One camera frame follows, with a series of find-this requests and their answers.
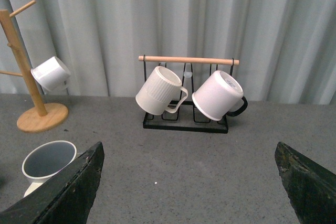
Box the cream ribbed mug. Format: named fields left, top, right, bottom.
left=135, top=66, right=188, bottom=115

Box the right gripper dark right finger camera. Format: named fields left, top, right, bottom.
left=275, top=142, right=335, bottom=223

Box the black wire mug rack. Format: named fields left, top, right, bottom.
left=138, top=55, right=239, bottom=134

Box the white mug on tree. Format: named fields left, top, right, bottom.
left=30, top=56, right=71, bottom=91

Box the right gripper dark left finger camera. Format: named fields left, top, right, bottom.
left=1, top=142, right=104, bottom=223

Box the white mug black handle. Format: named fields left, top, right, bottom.
left=192, top=70, right=248, bottom=121

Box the cream cup grey inside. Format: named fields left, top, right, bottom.
left=22, top=141, right=77, bottom=197

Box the wooden mug tree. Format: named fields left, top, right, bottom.
left=1, top=0, right=69, bottom=133

